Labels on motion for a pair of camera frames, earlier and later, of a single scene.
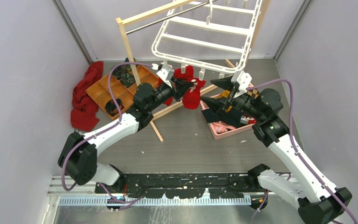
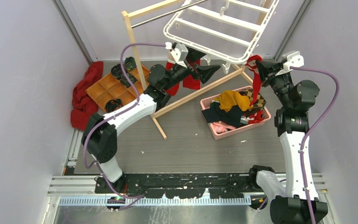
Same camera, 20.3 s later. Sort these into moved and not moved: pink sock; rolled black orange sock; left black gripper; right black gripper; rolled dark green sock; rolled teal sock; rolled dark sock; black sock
Moved: right black gripper; left black gripper
Not moved: rolled dark sock; rolled black orange sock; pink sock; rolled teal sock; black sock; rolled dark green sock
